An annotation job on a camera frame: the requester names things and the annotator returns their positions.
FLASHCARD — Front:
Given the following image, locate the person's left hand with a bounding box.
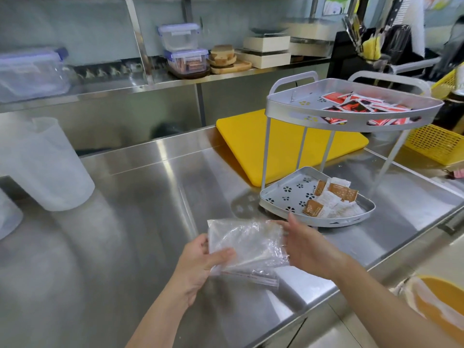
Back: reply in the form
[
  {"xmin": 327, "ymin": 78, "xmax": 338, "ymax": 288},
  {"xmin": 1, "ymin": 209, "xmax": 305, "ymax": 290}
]
[{"xmin": 170, "ymin": 233, "xmax": 236, "ymax": 308}]

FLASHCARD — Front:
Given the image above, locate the person's right hand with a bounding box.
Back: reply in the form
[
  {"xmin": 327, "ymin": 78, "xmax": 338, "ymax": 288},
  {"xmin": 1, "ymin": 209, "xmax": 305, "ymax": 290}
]
[{"xmin": 274, "ymin": 213, "xmax": 349, "ymax": 282}]

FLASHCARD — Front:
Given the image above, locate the clear plastic bag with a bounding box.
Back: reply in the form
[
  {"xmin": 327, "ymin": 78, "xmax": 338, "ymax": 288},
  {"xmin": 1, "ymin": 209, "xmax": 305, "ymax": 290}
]
[{"xmin": 207, "ymin": 218, "xmax": 291, "ymax": 289}]

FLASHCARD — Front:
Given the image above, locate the person's left forearm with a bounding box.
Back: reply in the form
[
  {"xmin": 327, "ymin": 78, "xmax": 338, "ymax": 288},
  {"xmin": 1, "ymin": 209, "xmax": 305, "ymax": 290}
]
[{"xmin": 125, "ymin": 283, "xmax": 198, "ymax": 348}]

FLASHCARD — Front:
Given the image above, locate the person's right forearm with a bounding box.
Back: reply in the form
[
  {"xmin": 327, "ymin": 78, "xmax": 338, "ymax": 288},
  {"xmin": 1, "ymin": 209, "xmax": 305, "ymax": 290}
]
[{"xmin": 332, "ymin": 258, "xmax": 464, "ymax": 348}]

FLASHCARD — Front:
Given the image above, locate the pile of brown white sachets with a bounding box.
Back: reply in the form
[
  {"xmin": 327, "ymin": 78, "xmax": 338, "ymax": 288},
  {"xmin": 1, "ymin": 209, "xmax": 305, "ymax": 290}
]
[{"xmin": 303, "ymin": 177, "xmax": 366, "ymax": 218}]

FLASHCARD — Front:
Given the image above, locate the yellow cutting board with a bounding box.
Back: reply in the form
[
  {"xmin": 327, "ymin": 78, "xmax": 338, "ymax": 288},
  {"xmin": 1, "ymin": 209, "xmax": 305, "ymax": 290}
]
[{"xmin": 216, "ymin": 109, "xmax": 370, "ymax": 188}]

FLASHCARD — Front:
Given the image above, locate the white two-tier corner rack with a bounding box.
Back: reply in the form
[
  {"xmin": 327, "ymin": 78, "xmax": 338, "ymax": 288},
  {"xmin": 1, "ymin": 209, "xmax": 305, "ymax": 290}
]
[{"xmin": 259, "ymin": 71, "xmax": 445, "ymax": 228}]

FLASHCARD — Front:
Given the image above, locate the pile of red sachets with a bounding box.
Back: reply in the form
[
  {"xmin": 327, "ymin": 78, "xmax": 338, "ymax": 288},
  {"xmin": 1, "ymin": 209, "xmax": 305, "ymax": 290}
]
[{"xmin": 321, "ymin": 91, "xmax": 412, "ymax": 126}]

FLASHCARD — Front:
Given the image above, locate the yellow bin with plastic liner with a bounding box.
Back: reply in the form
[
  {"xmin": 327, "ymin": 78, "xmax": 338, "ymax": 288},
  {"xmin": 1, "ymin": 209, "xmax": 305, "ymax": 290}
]
[{"xmin": 393, "ymin": 275, "xmax": 464, "ymax": 335}]

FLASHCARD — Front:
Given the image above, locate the yellow plastic basket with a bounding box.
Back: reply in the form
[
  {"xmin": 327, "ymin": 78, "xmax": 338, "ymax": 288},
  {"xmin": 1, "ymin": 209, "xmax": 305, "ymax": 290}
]
[
  {"xmin": 403, "ymin": 123, "xmax": 464, "ymax": 166},
  {"xmin": 431, "ymin": 63, "xmax": 464, "ymax": 100}
]

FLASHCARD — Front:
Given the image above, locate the wide white box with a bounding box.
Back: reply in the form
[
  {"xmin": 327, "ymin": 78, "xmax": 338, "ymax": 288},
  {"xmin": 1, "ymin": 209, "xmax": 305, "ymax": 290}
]
[{"xmin": 235, "ymin": 49, "xmax": 291, "ymax": 69}]

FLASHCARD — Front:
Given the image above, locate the stack of wooden coasters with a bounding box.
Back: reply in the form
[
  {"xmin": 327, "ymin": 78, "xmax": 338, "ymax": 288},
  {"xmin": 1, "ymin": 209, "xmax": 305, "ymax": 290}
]
[{"xmin": 208, "ymin": 44, "xmax": 253, "ymax": 75}]

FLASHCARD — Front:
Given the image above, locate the small white box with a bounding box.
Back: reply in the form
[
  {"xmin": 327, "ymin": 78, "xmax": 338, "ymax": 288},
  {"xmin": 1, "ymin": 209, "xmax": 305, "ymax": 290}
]
[{"xmin": 243, "ymin": 35, "xmax": 291, "ymax": 53}]

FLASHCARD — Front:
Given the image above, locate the black utensil rack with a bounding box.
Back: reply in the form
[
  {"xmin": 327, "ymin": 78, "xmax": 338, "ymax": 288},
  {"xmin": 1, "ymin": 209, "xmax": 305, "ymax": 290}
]
[{"xmin": 327, "ymin": 24, "xmax": 441, "ymax": 82}]

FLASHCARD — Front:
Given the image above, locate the glass container with white lid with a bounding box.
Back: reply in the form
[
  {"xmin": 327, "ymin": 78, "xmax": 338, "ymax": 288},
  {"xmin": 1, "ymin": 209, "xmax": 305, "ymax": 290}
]
[{"xmin": 282, "ymin": 18, "xmax": 338, "ymax": 58}]

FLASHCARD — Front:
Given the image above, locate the yellow sponge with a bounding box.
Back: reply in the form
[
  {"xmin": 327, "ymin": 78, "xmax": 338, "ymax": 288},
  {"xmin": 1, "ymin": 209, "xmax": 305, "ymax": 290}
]
[{"xmin": 362, "ymin": 35, "xmax": 382, "ymax": 61}]

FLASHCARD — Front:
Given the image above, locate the filled clear blue-lidded container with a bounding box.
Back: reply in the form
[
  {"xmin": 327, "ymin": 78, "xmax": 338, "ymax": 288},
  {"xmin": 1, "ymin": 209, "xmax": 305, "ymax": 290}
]
[{"xmin": 164, "ymin": 48, "xmax": 210, "ymax": 74}]

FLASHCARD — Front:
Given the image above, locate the translucent plastic measuring jug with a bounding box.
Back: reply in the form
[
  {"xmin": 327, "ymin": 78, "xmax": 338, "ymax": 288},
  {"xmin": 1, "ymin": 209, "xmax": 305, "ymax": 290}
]
[{"xmin": 0, "ymin": 117, "xmax": 95, "ymax": 212}]

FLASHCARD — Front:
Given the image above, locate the empty clear blue-lidded container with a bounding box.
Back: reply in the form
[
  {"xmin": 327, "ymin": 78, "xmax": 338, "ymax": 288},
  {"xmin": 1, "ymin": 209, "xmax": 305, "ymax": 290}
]
[{"xmin": 158, "ymin": 23, "xmax": 202, "ymax": 52}]

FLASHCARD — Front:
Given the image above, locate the large clear blue-lidded container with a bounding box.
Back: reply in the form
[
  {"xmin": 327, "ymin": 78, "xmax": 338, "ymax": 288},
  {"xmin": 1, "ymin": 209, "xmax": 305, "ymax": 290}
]
[{"xmin": 0, "ymin": 48, "xmax": 70, "ymax": 103}]

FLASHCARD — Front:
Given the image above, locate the steel shelf frame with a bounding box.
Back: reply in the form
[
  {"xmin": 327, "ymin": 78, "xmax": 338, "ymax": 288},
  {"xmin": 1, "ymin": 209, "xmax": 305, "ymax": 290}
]
[{"xmin": 0, "ymin": 0, "xmax": 332, "ymax": 128}]

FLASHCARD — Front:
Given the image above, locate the black-handled knife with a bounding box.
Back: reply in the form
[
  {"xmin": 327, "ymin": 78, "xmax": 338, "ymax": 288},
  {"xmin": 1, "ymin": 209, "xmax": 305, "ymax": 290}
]
[{"xmin": 382, "ymin": 0, "xmax": 405, "ymax": 33}]

